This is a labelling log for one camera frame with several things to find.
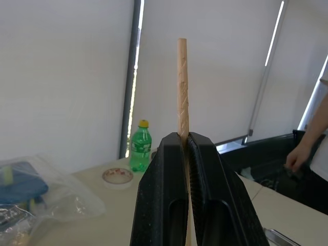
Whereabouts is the clear plastic bag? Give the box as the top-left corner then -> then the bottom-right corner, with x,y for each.
0,153 -> 107,246

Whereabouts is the person's bare hand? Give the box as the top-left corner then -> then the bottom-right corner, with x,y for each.
285,146 -> 313,173

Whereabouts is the small white patterned dish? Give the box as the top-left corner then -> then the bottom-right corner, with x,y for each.
101,167 -> 134,190

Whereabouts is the grey window frame post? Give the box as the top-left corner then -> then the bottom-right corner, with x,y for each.
118,0 -> 142,160

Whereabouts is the carved wooden chopstick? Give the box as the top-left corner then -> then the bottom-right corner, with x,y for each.
177,38 -> 193,246

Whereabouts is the metal tray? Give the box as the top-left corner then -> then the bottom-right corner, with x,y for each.
263,228 -> 301,246

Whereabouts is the white roller blind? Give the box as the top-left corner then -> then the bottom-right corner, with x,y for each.
0,0 -> 135,167
252,0 -> 328,134
132,0 -> 282,151

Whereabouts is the green plastic soda bottle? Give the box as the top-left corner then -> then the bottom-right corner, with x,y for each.
129,119 -> 152,172

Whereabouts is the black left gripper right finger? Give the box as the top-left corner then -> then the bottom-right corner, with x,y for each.
188,132 -> 270,246

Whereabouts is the blue cloth item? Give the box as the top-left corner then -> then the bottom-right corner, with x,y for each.
0,161 -> 49,206

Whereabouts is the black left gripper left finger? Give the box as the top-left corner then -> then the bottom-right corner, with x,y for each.
130,132 -> 190,246

